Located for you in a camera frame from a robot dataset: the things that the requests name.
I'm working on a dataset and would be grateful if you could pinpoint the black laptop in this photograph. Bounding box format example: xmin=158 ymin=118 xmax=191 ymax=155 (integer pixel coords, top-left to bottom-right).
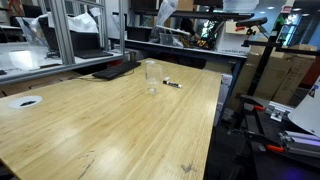
xmin=38 ymin=16 xmax=114 ymax=60

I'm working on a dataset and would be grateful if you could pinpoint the silver metal bracket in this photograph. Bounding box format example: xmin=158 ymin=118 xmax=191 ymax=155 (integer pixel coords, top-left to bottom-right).
xmin=265 ymin=101 xmax=295 ymax=123

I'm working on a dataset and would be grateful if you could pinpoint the black computer keyboard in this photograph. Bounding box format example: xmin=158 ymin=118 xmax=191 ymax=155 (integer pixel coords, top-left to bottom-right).
xmin=91 ymin=60 xmax=142 ymax=81

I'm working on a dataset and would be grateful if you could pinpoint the large brown cardboard box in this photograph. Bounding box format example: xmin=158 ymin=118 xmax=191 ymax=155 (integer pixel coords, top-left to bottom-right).
xmin=272 ymin=53 xmax=316 ymax=106

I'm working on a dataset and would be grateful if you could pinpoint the black and white marker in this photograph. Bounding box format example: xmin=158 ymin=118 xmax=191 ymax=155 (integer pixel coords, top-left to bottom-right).
xmin=162 ymin=80 xmax=183 ymax=89

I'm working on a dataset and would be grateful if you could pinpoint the black stereo camera bar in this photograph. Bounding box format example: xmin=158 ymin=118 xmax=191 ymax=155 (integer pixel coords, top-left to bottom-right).
xmin=235 ymin=16 xmax=269 ymax=29

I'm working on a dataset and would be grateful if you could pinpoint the white curved panel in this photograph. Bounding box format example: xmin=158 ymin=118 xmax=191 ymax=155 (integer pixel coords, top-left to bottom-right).
xmin=287 ymin=75 xmax=320 ymax=138

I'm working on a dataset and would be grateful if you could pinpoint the black camera stand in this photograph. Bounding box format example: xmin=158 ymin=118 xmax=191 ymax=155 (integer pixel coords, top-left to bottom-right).
xmin=241 ymin=26 xmax=320 ymax=98

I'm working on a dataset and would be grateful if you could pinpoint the white storage box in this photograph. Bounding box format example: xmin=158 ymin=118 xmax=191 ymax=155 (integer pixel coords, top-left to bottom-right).
xmin=214 ymin=21 xmax=255 ymax=55

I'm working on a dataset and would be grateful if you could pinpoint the white crumpled cloth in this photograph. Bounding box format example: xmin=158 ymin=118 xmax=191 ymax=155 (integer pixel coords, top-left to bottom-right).
xmin=30 ymin=12 xmax=100 ymax=34

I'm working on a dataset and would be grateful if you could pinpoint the clear drinking glass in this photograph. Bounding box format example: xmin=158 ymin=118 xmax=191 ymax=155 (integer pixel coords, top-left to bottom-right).
xmin=145 ymin=62 xmax=163 ymax=94

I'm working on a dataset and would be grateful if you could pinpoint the thin aluminium frame post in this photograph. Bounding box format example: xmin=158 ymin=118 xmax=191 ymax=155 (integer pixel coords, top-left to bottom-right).
xmin=118 ymin=0 xmax=126 ymax=56

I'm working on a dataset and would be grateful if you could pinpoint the silver aluminium extrusion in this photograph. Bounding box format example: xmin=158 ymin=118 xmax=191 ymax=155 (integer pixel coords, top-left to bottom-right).
xmin=279 ymin=130 xmax=320 ymax=158

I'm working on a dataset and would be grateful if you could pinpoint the white table cable grommet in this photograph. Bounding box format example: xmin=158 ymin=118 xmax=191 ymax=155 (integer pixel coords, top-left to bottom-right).
xmin=7 ymin=95 xmax=44 ymax=110

